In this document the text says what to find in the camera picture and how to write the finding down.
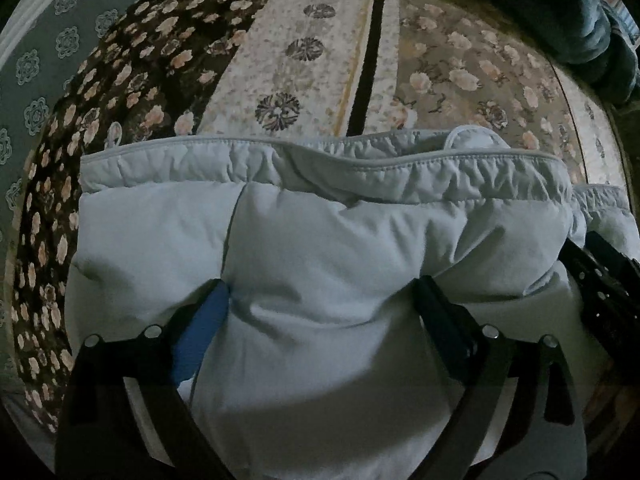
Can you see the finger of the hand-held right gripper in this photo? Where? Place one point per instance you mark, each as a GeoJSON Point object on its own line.
{"type": "Point", "coordinates": [602, 290]}

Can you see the light blue padded jacket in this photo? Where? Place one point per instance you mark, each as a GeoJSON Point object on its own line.
{"type": "Point", "coordinates": [325, 240]}

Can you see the grey medallion patterned sheet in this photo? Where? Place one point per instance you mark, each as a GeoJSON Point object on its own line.
{"type": "Point", "coordinates": [45, 60]}

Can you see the floral patterned blanket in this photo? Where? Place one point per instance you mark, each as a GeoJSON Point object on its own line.
{"type": "Point", "coordinates": [440, 75]}

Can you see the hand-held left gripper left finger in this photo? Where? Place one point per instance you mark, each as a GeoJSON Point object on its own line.
{"type": "Point", "coordinates": [200, 330]}

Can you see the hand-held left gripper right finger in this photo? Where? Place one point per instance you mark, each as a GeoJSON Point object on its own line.
{"type": "Point", "coordinates": [442, 322]}

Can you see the dark teal cloth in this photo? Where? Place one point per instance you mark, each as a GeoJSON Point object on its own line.
{"type": "Point", "coordinates": [550, 10]}

